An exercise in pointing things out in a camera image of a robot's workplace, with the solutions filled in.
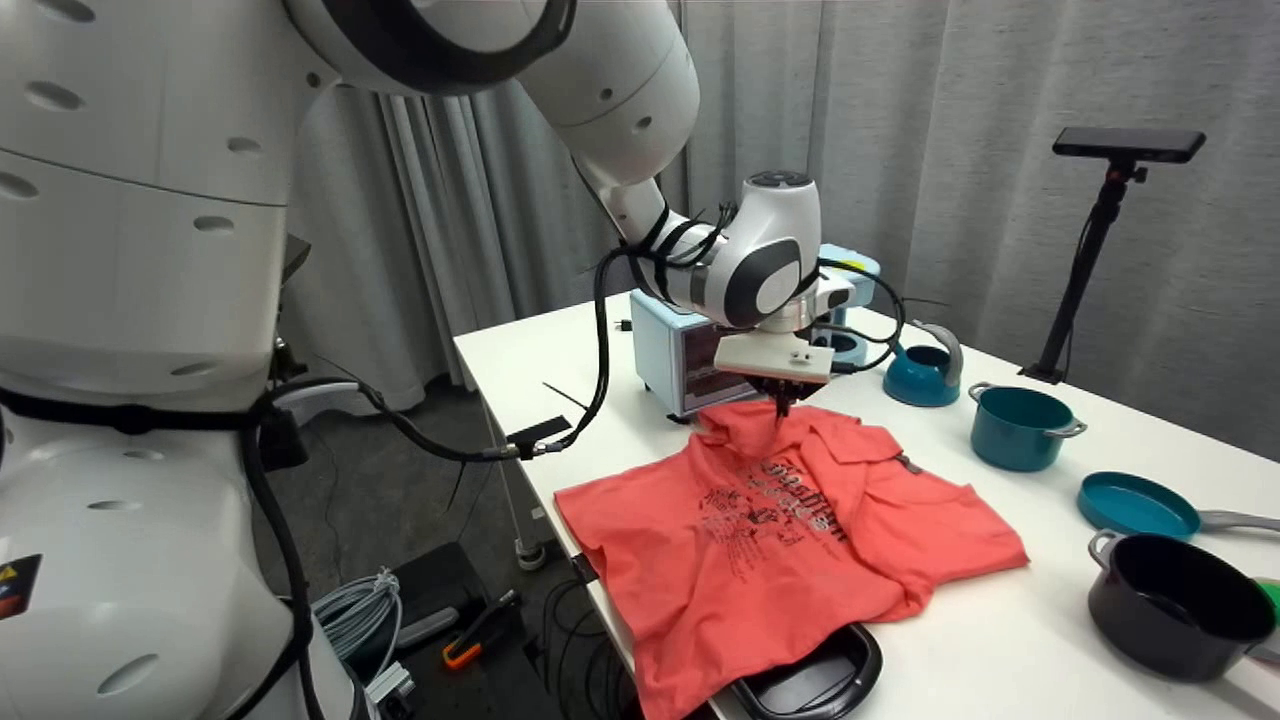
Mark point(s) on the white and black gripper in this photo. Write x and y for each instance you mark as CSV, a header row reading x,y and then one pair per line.
x,y
782,362

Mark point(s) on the coral red printed shirt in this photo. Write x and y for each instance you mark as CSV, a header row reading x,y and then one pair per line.
x,y
746,563

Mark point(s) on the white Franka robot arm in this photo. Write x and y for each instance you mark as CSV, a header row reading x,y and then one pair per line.
x,y
146,201

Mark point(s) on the light blue toaster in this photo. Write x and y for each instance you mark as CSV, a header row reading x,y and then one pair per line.
x,y
664,352

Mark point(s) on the teal kettle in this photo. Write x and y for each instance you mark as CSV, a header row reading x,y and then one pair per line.
x,y
922,373

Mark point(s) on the long black tape strip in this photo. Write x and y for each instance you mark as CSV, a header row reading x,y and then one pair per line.
x,y
540,435

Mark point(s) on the short black tape strip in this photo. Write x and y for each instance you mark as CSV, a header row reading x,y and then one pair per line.
x,y
586,565

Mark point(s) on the black oval tray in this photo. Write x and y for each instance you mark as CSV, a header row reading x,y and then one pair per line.
x,y
812,683

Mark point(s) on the metal table leg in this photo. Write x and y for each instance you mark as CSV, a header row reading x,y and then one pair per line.
x,y
531,549

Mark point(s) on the grey curtain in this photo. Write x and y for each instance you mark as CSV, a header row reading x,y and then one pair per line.
x,y
933,133

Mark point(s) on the black stand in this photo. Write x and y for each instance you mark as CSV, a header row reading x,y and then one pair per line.
x,y
1087,254

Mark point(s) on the black floor box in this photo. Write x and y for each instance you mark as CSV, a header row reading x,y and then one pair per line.
x,y
434,581

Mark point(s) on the black cooking pot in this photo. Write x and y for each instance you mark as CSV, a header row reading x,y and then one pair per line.
x,y
1174,605

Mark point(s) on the green object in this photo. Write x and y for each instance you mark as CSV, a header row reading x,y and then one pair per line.
x,y
1270,603

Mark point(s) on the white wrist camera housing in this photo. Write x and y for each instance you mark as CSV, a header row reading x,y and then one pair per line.
x,y
831,299

